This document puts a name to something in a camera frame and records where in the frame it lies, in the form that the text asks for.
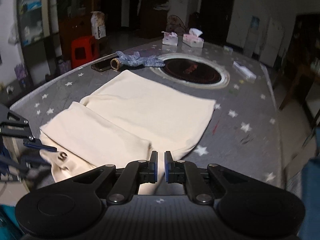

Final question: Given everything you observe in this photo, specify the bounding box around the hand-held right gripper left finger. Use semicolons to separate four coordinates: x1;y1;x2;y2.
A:
72;151;159;205

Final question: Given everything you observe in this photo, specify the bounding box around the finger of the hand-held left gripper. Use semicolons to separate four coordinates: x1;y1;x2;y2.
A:
0;154;52;178
0;103;58;153

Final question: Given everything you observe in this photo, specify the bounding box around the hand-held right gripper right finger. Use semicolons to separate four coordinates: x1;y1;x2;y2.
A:
164;151;248;204

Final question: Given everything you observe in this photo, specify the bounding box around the cream sweatshirt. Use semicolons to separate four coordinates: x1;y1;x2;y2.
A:
39;70;217;197

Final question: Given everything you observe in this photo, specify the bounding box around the grey star-printed table cover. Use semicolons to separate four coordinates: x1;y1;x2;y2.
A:
9;36;288;198

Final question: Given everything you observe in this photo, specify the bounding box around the round black induction cooktop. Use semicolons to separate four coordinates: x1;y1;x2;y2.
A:
151;53;230;88

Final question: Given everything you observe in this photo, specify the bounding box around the dark smartphone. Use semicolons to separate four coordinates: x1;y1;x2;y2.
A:
91;59;113;72

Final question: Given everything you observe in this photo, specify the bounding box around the red plastic stool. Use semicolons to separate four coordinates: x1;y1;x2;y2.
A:
71;36;99;69

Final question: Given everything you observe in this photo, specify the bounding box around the blue knitted glove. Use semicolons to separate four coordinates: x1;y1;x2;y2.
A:
111;51;166;70

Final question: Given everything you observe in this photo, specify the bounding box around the arched wooden shelf unit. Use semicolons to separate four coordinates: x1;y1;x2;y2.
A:
15;0;173;63

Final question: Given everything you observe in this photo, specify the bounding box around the white remote control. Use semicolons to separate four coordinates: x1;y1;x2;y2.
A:
233;61;257;80

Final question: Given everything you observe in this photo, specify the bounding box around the small pink tissue pack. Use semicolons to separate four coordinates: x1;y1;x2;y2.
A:
162;31;178;46

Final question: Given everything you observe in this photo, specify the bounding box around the pink white tissue box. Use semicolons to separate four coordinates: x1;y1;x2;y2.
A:
182;28;204;48

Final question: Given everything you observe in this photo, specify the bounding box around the white brown paper bag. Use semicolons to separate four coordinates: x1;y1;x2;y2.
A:
90;11;106;39

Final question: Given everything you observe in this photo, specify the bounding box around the floor fan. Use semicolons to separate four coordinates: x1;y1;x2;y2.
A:
166;15;187;37

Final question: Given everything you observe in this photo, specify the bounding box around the blue sofa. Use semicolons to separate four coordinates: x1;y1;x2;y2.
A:
299;127;320;240

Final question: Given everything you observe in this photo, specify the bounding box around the white water dispenser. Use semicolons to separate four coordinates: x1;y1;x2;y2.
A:
244;29;259;53

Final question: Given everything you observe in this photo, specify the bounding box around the dark wooden door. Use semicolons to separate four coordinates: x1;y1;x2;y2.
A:
200;0;235;47

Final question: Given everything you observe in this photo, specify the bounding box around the white refrigerator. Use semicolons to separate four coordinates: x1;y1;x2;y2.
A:
260;17;284;68

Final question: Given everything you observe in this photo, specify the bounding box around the wooden side table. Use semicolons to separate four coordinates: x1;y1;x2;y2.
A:
279;62;320;130

